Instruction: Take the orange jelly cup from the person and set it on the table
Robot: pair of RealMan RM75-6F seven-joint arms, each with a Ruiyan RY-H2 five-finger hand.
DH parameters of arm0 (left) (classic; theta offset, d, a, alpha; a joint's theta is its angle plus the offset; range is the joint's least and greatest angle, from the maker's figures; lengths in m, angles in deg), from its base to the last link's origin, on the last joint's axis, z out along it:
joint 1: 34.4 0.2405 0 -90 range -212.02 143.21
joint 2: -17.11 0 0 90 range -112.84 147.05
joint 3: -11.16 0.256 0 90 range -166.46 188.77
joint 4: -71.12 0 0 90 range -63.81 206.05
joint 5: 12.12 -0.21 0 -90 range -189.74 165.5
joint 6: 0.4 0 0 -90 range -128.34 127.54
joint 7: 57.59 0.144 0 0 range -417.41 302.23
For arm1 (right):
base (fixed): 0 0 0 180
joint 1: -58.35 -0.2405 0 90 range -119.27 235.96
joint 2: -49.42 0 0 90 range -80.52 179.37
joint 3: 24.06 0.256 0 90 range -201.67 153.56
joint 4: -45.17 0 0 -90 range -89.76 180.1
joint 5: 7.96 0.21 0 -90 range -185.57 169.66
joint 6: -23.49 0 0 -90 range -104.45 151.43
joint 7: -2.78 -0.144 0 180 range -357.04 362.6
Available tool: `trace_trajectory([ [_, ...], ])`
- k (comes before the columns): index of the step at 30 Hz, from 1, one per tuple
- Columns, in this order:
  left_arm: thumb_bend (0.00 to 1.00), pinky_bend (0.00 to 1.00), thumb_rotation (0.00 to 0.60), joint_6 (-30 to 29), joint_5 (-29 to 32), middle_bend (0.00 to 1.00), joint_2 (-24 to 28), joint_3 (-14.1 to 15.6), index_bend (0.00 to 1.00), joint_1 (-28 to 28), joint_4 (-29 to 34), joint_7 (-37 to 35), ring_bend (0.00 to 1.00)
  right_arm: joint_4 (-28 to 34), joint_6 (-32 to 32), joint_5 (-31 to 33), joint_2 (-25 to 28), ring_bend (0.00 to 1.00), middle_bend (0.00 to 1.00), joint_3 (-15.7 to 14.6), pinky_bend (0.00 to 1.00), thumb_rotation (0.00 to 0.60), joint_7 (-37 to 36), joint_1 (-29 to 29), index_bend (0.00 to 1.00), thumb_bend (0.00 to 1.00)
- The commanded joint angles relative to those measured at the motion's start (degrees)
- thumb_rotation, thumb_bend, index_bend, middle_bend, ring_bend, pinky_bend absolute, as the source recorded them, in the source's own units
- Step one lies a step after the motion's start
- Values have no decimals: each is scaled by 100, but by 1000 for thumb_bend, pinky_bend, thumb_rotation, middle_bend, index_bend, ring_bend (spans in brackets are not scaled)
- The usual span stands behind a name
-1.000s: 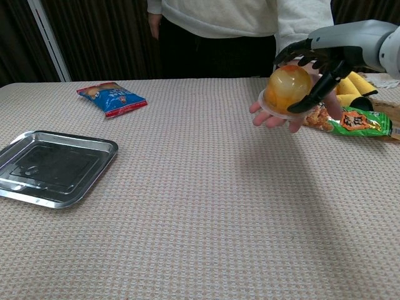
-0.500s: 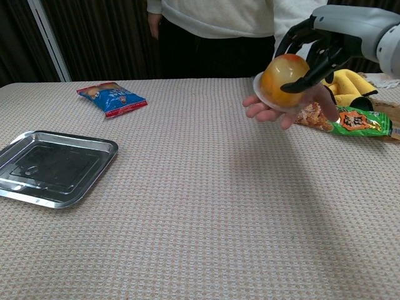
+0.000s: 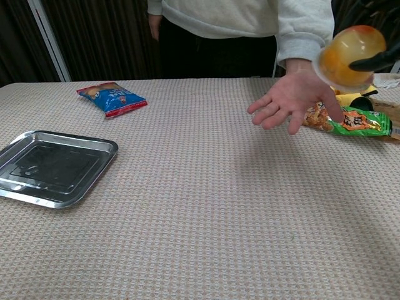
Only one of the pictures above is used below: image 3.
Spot rectangular metal tray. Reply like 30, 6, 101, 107
0, 130, 119, 209

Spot person right arm white sleeve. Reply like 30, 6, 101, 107
146, 0, 164, 16

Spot person arm white sleeve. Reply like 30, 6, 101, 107
146, 0, 164, 16
274, 0, 335, 68

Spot crumpled white cloth piece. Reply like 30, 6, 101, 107
373, 72, 400, 89

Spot person right hand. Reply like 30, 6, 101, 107
148, 14, 163, 41

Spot person left hand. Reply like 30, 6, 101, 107
246, 59, 344, 136

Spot beige woven tablecloth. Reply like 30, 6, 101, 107
0, 77, 400, 300

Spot person left arm white sleeve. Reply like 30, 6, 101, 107
274, 0, 335, 68

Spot orange fruit cup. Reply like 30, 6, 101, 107
317, 24, 388, 93

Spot person body white sweatshirt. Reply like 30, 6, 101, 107
156, 0, 279, 79

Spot brown food pouch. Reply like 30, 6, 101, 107
370, 99, 400, 144

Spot white frame post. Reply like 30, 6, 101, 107
27, 0, 72, 83

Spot robot right hand black fingers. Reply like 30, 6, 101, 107
348, 39, 400, 72

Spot green snack bag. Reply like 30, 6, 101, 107
301, 101, 394, 138

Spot person in white sweatshirt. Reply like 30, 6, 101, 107
0, 0, 400, 88

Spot yellow black plush toy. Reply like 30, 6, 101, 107
331, 84, 379, 112

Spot blue cookie snack bag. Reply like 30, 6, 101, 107
76, 81, 148, 119

